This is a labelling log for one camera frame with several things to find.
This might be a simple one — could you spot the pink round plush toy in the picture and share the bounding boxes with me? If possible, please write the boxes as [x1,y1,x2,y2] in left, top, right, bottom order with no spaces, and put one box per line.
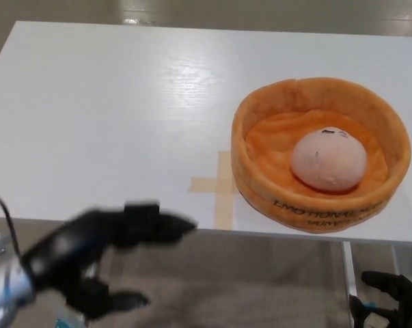
[290,128,368,191]

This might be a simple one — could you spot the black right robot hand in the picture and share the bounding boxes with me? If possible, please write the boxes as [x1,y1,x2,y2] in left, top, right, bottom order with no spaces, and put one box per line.
[348,271,412,328]

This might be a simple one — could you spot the white table leg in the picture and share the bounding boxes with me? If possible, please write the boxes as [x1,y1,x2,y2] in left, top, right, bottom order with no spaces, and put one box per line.
[389,243,407,275]
[341,241,359,299]

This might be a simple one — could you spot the long beige masking tape strip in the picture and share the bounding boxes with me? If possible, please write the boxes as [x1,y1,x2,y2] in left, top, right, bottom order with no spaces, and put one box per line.
[213,152,236,230]

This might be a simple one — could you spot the orange plush round basket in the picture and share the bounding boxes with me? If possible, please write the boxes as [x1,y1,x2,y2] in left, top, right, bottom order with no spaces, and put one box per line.
[230,77,412,235]

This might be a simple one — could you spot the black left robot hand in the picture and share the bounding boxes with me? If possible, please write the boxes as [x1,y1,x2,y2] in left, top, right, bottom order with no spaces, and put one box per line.
[19,202,198,323]

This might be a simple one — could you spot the short beige masking tape strip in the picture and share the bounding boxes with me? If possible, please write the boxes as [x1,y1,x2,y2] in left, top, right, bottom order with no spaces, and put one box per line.
[190,177,237,193]

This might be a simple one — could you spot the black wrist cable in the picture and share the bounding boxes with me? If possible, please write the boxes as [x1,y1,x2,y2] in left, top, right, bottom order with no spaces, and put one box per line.
[0,194,23,258]

